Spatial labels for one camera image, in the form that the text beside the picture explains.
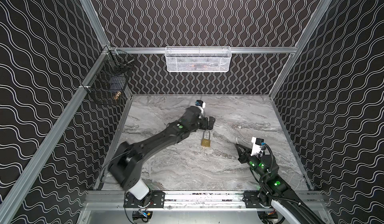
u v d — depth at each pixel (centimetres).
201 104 73
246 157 70
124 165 44
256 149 70
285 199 56
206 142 95
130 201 73
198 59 61
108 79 92
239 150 78
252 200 73
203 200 75
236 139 98
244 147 73
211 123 74
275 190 59
